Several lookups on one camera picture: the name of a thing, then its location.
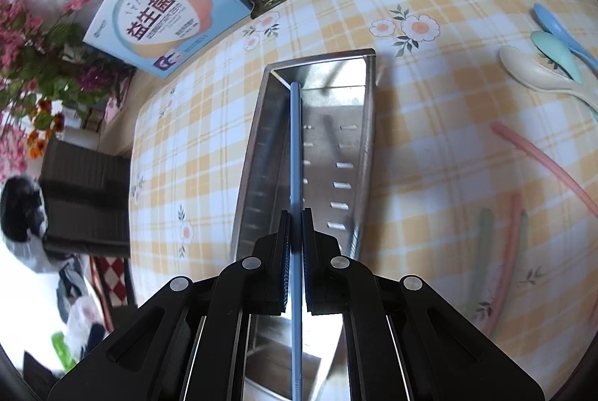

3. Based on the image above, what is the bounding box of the blue chopstick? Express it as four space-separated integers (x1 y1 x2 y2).
289 82 303 401

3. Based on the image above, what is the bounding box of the cream plastic spoon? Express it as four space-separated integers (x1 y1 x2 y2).
499 46 598 112

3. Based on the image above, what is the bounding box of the blue plastic spoon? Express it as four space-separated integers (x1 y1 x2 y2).
532 3 597 71

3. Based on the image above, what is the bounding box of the yellow plaid floral tablecloth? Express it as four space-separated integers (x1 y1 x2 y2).
130 0 597 396

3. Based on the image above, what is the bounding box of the stainless steel utensil tray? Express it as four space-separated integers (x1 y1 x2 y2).
231 49 376 400

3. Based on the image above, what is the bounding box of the pink chopstick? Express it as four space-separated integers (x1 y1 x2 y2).
491 121 598 217
484 194 523 338

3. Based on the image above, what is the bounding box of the dark wicker chair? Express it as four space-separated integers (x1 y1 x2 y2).
38 139 131 258

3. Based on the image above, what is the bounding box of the light blue probiotic box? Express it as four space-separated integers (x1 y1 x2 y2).
83 0 252 79

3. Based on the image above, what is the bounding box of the pink artificial flower bush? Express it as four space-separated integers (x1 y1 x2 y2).
1 0 134 181

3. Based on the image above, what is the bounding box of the teal plastic spoon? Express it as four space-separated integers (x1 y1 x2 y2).
531 31 585 84

